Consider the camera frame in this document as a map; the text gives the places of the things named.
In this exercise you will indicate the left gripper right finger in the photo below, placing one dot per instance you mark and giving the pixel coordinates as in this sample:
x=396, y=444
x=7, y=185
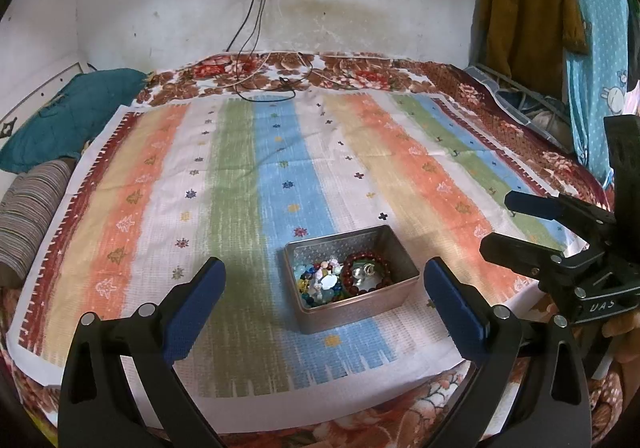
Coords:
x=527, y=386

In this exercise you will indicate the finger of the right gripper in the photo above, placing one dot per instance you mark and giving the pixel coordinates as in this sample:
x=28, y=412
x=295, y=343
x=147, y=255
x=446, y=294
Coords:
x=522, y=257
x=528, y=204

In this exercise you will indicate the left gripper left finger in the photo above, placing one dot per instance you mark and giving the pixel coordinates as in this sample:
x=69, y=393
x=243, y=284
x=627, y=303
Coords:
x=97, y=407

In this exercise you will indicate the blue polka dot cloth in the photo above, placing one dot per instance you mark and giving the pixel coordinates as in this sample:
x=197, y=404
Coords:
x=596, y=84

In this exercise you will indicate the mustard brown hanging garment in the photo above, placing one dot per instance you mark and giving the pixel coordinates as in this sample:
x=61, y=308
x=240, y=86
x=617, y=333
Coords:
x=525, y=40

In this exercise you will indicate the silver metal tin box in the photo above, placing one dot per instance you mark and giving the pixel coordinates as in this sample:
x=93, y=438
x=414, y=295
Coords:
x=343, y=278

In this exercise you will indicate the striped colourful cloth mat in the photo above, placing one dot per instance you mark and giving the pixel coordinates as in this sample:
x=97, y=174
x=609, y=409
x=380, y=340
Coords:
x=162, y=189

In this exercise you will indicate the grey striped bolster pillow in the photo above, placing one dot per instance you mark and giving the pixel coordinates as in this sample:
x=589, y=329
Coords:
x=27, y=209

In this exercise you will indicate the teal pillow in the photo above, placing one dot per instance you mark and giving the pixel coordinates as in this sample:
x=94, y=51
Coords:
x=77, y=114

